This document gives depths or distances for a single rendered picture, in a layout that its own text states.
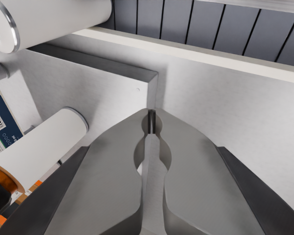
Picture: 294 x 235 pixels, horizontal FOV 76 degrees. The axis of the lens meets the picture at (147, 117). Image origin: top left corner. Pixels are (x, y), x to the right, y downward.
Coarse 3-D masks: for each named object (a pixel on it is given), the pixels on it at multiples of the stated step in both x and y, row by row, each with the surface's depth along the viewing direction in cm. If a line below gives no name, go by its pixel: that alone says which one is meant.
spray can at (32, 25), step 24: (0, 0) 16; (24, 0) 17; (48, 0) 19; (72, 0) 21; (96, 0) 24; (0, 24) 16; (24, 24) 17; (48, 24) 19; (72, 24) 22; (96, 24) 27; (0, 48) 17; (24, 48) 19
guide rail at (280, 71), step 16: (80, 32) 29; (96, 32) 27; (112, 32) 27; (144, 48) 26; (160, 48) 25; (176, 48) 24; (192, 48) 24; (224, 64) 23; (240, 64) 22; (256, 64) 21; (272, 64) 21; (288, 80) 21
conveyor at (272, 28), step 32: (128, 0) 26; (160, 0) 25; (192, 0) 23; (128, 32) 29; (160, 32) 27; (192, 32) 25; (224, 32) 24; (256, 32) 22; (288, 32) 21; (288, 64) 23
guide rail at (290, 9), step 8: (200, 0) 16; (208, 0) 16; (216, 0) 16; (224, 0) 15; (232, 0) 15; (240, 0) 15; (248, 0) 15; (256, 0) 15; (264, 0) 14; (272, 0) 14; (280, 0) 14; (288, 0) 14; (264, 8) 15; (272, 8) 14; (280, 8) 14; (288, 8) 14
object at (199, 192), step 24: (168, 120) 10; (168, 144) 8; (192, 144) 8; (168, 168) 9; (192, 168) 7; (216, 168) 7; (168, 192) 6; (192, 192) 6; (216, 192) 6; (240, 192) 6; (168, 216) 6; (192, 216) 6; (216, 216) 6; (240, 216) 6
